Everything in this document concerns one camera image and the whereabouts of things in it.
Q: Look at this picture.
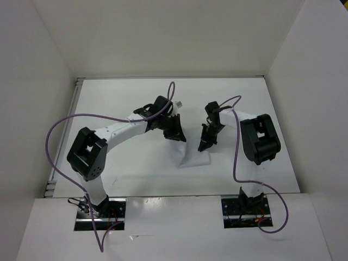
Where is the aluminium table edge rail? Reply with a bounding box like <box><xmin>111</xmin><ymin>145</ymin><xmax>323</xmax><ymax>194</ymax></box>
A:
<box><xmin>43</xmin><ymin>76</ymin><xmax>266</xmax><ymax>198</ymax></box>

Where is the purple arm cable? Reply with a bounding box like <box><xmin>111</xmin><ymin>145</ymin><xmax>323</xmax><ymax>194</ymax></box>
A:
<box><xmin>45</xmin><ymin>81</ymin><xmax>177</xmax><ymax>253</ymax></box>
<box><xmin>217</xmin><ymin>95</ymin><xmax>289</xmax><ymax>234</ymax></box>

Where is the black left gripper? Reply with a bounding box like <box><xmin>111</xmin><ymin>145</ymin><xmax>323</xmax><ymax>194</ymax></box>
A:
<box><xmin>157</xmin><ymin>114</ymin><xmax>186</xmax><ymax>142</ymax></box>

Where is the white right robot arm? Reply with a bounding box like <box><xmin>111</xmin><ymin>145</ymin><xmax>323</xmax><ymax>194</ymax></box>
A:
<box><xmin>198</xmin><ymin>101</ymin><xmax>281</xmax><ymax>214</ymax></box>

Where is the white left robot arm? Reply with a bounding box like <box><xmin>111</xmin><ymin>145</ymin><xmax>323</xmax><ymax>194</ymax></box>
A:
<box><xmin>67</xmin><ymin>96</ymin><xmax>187</xmax><ymax>218</ymax></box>

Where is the white fabric skirt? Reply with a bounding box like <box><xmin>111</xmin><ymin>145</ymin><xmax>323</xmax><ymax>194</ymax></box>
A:
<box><xmin>169</xmin><ymin>136</ymin><xmax>211</xmax><ymax>169</ymax></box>

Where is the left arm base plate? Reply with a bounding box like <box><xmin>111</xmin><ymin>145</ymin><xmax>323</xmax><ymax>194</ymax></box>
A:
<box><xmin>67</xmin><ymin>198</ymin><xmax>127</xmax><ymax>232</ymax></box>

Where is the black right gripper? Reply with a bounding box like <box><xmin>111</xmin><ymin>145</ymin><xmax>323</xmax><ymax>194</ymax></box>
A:
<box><xmin>198</xmin><ymin>123</ymin><xmax>225</xmax><ymax>151</ymax></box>

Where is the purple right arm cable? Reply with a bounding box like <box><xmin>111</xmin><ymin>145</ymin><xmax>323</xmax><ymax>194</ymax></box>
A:
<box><xmin>217</xmin><ymin>95</ymin><xmax>289</xmax><ymax>234</ymax></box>

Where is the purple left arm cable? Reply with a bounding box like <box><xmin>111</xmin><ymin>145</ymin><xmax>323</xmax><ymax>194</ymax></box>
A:
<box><xmin>45</xmin><ymin>81</ymin><xmax>177</xmax><ymax>253</ymax></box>

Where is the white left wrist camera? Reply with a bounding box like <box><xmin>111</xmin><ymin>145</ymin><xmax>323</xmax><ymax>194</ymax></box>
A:
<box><xmin>173</xmin><ymin>101</ymin><xmax>183</xmax><ymax>110</ymax></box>

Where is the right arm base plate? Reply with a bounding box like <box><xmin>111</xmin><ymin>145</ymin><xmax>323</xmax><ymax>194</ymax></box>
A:
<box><xmin>221</xmin><ymin>196</ymin><xmax>273</xmax><ymax>229</ymax></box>

